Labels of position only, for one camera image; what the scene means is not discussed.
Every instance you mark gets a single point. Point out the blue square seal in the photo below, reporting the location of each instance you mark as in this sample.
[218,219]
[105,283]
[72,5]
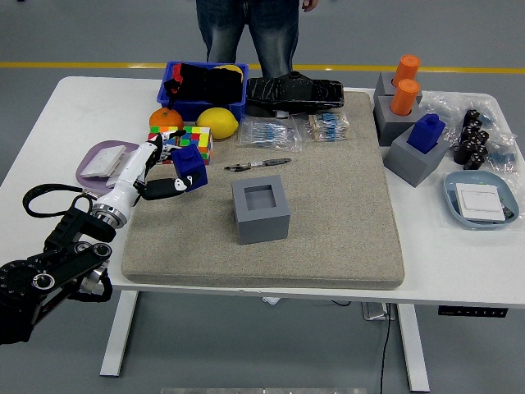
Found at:
[193,166]
[424,135]

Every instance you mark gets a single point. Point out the white table leg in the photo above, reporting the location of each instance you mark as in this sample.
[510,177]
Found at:
[414,349]
[119,332]

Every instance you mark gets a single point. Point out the person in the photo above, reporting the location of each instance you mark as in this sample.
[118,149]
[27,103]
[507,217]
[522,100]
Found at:
[270,33]

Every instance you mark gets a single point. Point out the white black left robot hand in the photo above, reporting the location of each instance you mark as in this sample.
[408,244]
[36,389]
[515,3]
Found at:
[131,174]

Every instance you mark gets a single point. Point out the black cloth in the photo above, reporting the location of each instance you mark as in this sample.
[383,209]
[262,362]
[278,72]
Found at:
[209,84]

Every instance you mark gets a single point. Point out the small circuit board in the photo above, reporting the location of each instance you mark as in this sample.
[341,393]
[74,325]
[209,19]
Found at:
[508,212]

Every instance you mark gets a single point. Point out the black wrapped device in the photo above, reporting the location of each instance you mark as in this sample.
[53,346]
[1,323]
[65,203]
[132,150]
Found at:
[295,94]

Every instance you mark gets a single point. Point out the grey box under table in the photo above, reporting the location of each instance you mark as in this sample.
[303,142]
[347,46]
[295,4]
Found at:
[375,311]

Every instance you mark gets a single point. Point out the grey-brown mat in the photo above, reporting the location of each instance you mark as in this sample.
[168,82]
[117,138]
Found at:
[328,230]

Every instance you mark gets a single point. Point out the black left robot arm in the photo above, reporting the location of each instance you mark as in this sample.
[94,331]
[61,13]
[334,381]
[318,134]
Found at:
[74,230]

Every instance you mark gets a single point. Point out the white bracket under table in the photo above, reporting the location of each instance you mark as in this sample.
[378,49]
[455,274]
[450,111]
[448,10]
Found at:
[271,300]

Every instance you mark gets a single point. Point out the multicoloured puzzle cube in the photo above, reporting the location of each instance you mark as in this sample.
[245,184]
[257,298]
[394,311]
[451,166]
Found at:
[199,137]
[162,128]

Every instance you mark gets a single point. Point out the black table control panel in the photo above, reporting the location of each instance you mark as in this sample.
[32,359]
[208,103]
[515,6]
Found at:
[471,312]

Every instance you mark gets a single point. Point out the clear bag of resistors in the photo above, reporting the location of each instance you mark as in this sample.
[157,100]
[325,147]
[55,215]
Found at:
[328,127]
[266,133]

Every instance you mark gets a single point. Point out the crumpled clear plastic bag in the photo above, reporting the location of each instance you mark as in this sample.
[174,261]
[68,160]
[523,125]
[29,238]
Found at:
[441,107]

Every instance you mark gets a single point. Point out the purple tray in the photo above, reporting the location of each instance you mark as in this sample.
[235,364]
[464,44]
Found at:
[92,182]

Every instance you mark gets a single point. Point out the light blue tray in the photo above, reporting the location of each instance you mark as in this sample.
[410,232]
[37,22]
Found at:
[451,193]

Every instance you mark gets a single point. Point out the black capacitor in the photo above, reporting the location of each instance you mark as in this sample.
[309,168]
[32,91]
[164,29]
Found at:
[467,134]
[471,116]
[463,151]
[482,138]
[475,125]
[476,158]

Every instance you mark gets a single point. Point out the white switch panel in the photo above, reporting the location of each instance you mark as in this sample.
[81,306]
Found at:
[114,180]
[480,203]
[102,162]

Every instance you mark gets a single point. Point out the grey seal holder block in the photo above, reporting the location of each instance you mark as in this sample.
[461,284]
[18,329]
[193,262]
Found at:
[262,225]
[410,164]
[383,86]
[387,123]

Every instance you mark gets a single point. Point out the yellow item in bin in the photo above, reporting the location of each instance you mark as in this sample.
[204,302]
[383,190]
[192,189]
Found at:
[229,67]

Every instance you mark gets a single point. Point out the orange fruit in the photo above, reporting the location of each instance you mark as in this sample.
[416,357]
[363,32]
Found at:
[166,119]

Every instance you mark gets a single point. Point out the orange cylinder seal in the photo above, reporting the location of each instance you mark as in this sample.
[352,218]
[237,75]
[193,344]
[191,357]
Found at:
[406,67]
[404,98]

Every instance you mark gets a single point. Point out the blue plastic bin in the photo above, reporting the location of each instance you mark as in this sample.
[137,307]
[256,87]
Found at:
[221,110]

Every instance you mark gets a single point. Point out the red item in bin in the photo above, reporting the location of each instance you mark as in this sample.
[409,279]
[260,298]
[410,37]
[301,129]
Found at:
[175,76]

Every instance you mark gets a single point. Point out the person's left hand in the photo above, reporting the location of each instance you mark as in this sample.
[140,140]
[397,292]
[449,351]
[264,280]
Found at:
[310,5]

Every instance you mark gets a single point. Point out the yellow lemon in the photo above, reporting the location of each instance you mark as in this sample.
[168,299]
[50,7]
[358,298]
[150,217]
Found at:
[217,123]

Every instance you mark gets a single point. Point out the black silver pen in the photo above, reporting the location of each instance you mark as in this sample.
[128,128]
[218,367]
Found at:
[266,163]

